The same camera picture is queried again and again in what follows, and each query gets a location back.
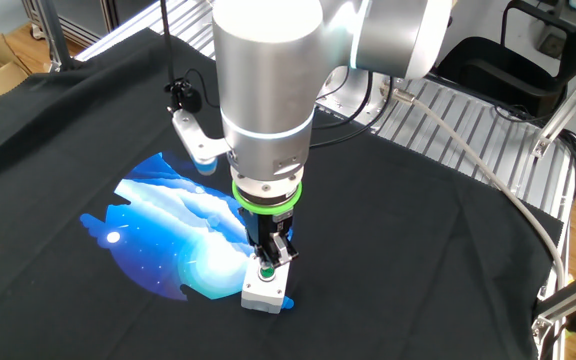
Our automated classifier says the black T-shirt with blue print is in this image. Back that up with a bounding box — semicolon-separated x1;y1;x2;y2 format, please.
0;27;567;360

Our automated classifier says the black base cable bundle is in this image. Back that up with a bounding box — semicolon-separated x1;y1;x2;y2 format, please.
309;69;394;150

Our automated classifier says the grey thick cable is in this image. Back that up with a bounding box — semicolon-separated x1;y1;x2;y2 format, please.
390;85;568;294

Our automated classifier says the aluminium frame strut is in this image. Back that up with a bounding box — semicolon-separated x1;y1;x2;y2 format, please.
531;47;576;160
531;259;576;347

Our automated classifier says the dark frame post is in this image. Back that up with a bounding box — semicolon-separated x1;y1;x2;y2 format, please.
32;0;77;74

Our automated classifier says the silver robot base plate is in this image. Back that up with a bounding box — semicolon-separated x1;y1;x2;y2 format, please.
314;68;400;134

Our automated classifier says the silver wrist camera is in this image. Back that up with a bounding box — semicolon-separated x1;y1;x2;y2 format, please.
169;106;233;177

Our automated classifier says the white green push-button box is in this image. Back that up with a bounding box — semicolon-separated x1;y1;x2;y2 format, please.
240;254;292;315

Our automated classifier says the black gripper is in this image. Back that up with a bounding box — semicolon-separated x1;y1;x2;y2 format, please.
237;207;299;266

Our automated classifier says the black office chair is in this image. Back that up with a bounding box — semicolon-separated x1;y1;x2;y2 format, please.
435;0;576;120

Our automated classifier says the black side cable bundle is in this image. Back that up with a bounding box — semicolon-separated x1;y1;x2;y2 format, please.
559;128;576;201

